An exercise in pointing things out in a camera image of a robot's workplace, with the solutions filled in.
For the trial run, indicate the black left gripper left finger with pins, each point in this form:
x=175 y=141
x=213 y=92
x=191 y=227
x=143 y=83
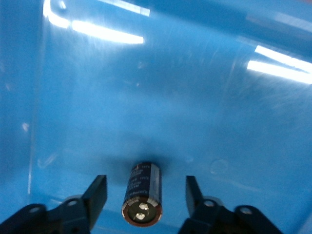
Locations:
x=73 y=214

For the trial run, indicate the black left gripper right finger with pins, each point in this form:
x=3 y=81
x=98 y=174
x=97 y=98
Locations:
x=214 y=219

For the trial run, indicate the black cylindrical capacitor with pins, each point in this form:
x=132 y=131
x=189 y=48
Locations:
x=142 y=190

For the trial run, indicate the blue plastic tray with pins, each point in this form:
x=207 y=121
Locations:
x=156 y=102

